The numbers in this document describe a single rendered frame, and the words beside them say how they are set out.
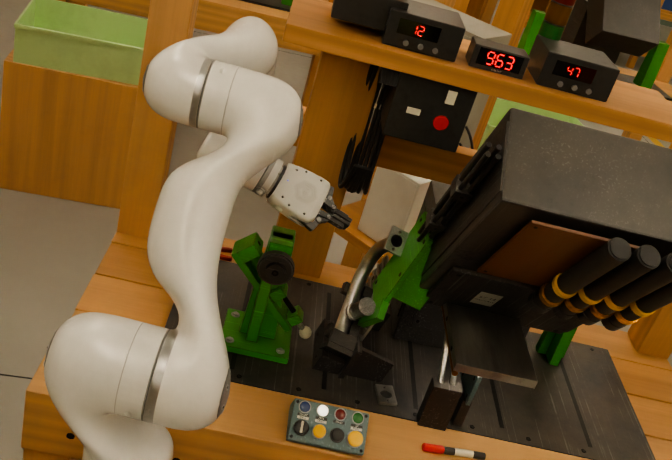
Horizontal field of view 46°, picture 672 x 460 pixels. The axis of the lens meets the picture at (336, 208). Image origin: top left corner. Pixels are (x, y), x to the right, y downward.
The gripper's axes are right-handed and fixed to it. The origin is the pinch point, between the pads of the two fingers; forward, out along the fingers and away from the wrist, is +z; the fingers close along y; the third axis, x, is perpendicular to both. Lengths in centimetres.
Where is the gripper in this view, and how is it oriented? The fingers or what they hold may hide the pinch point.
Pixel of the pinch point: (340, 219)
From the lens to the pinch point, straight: 161.3
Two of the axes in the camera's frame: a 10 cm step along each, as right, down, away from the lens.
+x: -3.6, 3.0, 8.8
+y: 4.0, -8.1, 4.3
